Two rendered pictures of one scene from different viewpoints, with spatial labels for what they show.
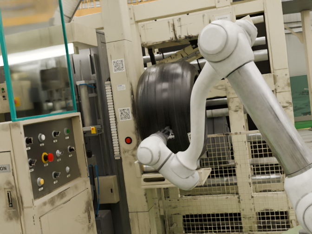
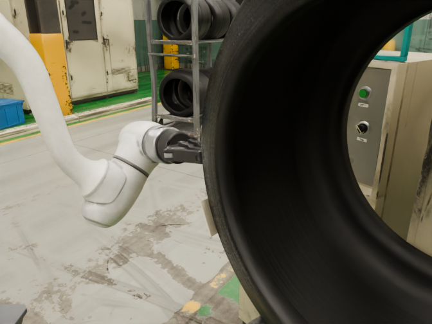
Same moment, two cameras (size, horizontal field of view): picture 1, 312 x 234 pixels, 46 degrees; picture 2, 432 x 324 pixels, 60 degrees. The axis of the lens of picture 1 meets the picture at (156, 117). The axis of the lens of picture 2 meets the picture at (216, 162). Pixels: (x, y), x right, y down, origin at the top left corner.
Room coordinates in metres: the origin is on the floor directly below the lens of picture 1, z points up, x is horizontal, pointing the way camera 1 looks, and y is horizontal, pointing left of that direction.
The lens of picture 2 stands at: (2.25, -0.62, 1.36)
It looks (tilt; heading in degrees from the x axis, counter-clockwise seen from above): 21 degrees down; 125
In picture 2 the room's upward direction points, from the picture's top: straight up
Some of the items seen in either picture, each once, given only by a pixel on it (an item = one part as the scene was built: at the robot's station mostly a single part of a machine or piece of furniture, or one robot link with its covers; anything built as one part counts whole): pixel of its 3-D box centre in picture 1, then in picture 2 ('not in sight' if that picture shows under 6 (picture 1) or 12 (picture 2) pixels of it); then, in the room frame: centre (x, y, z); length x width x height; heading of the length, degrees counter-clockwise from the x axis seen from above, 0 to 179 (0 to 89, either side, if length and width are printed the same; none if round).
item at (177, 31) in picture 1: (189, 29); not in sight; (2.47, -0.29, 1.71); 0.61 x 0.25 x 0.15; 74
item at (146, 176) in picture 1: (172, 176); not in sight; (2.09, -0.05, 0.84); 0.36 x 0.09 x 0.06; 74
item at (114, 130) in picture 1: (114, 120); not in sight; (2.27, 0.25, 1.19); 0.05 x 0.04 x 0.48; 164
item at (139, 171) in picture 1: (148, 162); not in sight; (2.27, 0.08, 0.90); 0.40 x 0.03 x 0.10; 164
